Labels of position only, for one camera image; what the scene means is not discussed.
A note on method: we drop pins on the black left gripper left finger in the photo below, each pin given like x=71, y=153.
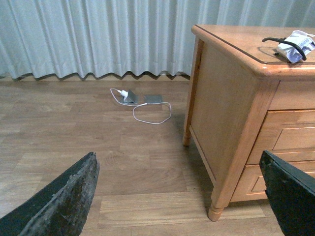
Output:
x=60, y=208

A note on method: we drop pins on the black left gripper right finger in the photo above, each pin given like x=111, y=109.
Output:
x=291, y=195

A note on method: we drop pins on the white charger with black cable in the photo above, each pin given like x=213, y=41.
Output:
x=295, y=47

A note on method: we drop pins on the lower wooden drawer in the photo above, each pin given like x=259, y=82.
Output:
x=251, y=185

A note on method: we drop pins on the wooden drawer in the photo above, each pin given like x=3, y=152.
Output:
x=251, y=185
x=290, y=135

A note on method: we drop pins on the upper wooden drawer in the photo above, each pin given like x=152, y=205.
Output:
x=290, y=135

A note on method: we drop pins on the light wooden nightstand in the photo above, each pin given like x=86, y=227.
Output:
x=236, y=79

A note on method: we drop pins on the open metal floor socket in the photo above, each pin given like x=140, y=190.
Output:
x=131, y=99

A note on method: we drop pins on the closed metal floor socket plate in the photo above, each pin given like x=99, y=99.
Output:
x=153, y=99

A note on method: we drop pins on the pale grey-green curtain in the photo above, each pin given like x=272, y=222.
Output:
x=62, y=37

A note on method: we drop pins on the white wall plug adapter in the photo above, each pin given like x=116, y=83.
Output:
x=123, y=93

